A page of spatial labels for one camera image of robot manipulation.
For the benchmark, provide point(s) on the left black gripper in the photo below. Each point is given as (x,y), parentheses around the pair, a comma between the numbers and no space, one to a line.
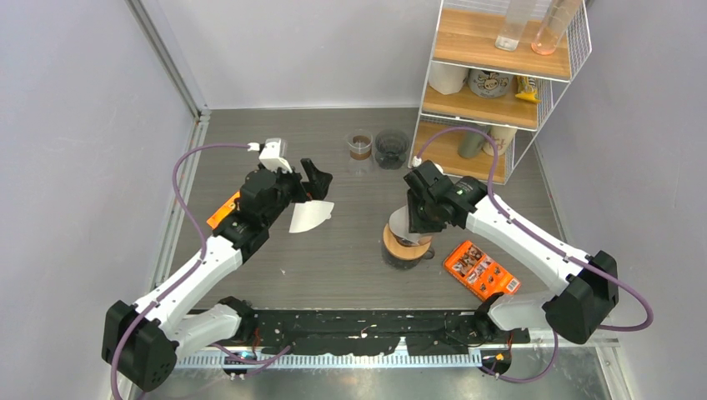
(314,189)

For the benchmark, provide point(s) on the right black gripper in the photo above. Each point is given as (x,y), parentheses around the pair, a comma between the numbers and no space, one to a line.
(416,225)

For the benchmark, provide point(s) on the pink transparent plastic dripper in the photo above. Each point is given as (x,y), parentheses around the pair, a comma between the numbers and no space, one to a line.
(400,230)

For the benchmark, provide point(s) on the smoky grey plastic dripper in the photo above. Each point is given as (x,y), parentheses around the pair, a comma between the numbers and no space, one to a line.
(391,146)

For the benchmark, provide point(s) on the white paper coffee filter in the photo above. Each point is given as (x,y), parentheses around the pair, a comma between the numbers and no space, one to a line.
(401,214)

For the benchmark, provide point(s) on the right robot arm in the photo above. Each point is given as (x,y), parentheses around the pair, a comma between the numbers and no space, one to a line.
(581,289)

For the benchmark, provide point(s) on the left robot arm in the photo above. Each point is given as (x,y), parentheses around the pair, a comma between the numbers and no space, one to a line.
(144,340)

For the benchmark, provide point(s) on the dark glass coffee server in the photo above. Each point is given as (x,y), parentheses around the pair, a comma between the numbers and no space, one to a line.
(403,265)

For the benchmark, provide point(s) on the glass carafe brown collar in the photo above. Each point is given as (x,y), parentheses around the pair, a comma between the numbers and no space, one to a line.
(359,143)

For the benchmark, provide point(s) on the green grey cup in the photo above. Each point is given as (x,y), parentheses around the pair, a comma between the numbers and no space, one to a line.
(472,142)

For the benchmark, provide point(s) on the orange razor box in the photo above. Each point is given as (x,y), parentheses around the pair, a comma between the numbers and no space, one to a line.
(479,273)

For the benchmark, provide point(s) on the white printed paper cup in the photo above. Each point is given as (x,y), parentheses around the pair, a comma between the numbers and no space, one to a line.
(503,137)

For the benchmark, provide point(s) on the orange snack packet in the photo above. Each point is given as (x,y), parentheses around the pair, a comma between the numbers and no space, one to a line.
(223,211)

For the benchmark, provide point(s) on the white paper roll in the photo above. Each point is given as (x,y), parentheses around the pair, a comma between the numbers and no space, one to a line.
(447,79)

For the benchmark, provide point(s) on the grey cartoon tin can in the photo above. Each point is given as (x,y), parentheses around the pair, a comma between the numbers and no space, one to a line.
(489,84)

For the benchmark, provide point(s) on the yellow snack packet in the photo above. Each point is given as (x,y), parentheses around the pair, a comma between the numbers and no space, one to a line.
(527,89)

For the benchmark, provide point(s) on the clear glass bottle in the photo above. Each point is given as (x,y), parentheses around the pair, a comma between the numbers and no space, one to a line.
(517,15)

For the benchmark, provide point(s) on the pink tinted glass bottle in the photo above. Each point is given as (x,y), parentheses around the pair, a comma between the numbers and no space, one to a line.
(558,17)

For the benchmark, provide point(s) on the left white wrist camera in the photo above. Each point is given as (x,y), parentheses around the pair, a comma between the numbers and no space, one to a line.
(272,154)

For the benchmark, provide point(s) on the white wire wooden shelf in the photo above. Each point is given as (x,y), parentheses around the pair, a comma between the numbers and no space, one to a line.
(482,107)

